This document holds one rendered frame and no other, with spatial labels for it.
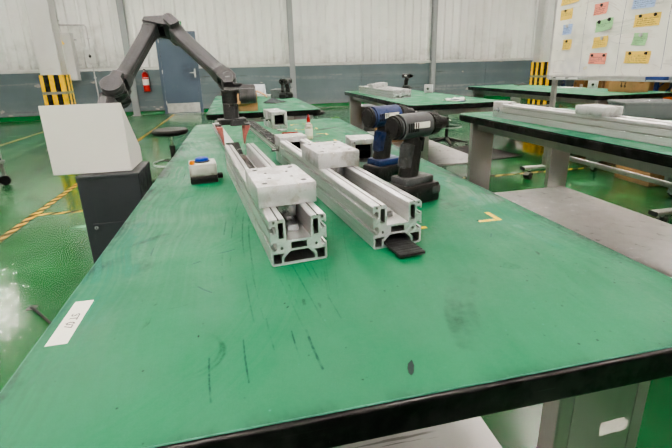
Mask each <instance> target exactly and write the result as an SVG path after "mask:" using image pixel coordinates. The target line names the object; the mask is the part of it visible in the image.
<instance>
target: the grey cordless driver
mask: <svg viewBox="0 0 672 448"><path fill-rule="evenodd" d="M449 122H452V119H451V120H447V118H446V117H445V116H442V115H439V114H438V113H437V112H435V111H432V112H416V113H406V114H397V115H393V116H390V117H389V118H388V119H387V121H386V124H385V131H386V134H387V136H388V137H389V138H390V139H391V140H404V141H403V142H402V144H400V151H399V158H398V166H399V171H398V175H393V176H391V182H389V183H390V184H392V185H394V186H395V187H397V188H399V189H401V190H403V191H405V192H407V193H408V194H410V195H412V196H414V197H416V198H418V199H420V200H421V201H422V203H425V202H429V201H433V200H437V199H438V197H439V192H440V184H439V182H438V181H436V180H433V175H432V174H429V173H425V172H421V171H419V165H420V157H421V151H423V148H424V141H425V137H426V136H429V135H435V134H437V133H439V131H440V130H441V129H443V128H445V127H446V126H447V124H448V123H449Z"/></svg>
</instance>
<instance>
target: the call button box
mask: <svg viewBox="0 0 672 448"><path fill-rule="evenodd" d="M190 161H194V163H195V164H194V165H189V173H190V180H191V184H192V185H193V184H203V183H212V182H218V178H223V173H222V172H217V164H216V161H215V159H214V158H211V159H209V160H207V161H200V162H198V161H195V160H189V161H188V164H189V162H190Z"/></svg>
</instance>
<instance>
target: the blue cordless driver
mask: <svg viewBox="0 0 672 448"><path fill-rule="evenodd" d="M416 112H419V111H416ZM416 112H415V111H414V109H413V108H409V107H407V106H405V105H404V104H400V105H396V104H394V105H383V106H371V107H367V108H365V109H364V110H363V112H362V117H361V118H362V122H363V124H364V126H365V127H367V128H377V130H376V131H375V132H374V140H373V148H372V150H373V151H374V153H373V157H370V158H368V159H367V164H364V165H363V169H364V170H366V171H368V172H369V173H371V174H373V175H375V176H377V177H379V178H381V179H382V180H384V181H386V182H390V181H391V176H393V175H398V171H399V166H398V158H399V156H396V155H392V154H391V145H392V140H391V139H390V138H389V137H388V136H387V134H386V131H385V124H386V121H387V119H388V118H389V117H390V116H393V115H397V114H406V113H416Z"/></svg>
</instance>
